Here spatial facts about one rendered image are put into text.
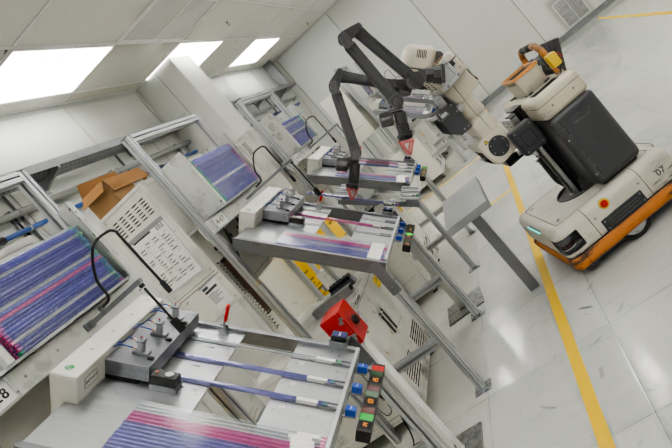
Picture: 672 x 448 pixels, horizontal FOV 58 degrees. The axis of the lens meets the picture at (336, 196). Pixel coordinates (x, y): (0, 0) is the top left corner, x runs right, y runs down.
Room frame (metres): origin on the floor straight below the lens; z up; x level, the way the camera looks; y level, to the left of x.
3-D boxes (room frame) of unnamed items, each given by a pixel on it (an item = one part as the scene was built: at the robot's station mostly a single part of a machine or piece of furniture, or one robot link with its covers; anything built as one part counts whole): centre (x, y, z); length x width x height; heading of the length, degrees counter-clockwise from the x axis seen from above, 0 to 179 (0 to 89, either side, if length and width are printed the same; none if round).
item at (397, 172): (4.49, -0.11, 0.65); 1.01 x 0.73 x 1.29; 72
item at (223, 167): (3.18, 0.39, 1.52); 0.51 x 0.13 x 0.27; 162
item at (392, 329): (3.16, 0.53, 0.31); 0.70 x 0.65 x 0.62; 162
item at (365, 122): (7.91, -1.04, 0.95); 1.36 x 0.82 x 1.90; 72
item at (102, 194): (3.17, 0.71, 1.82); 0.68 x 0.30 x 0.20; 162
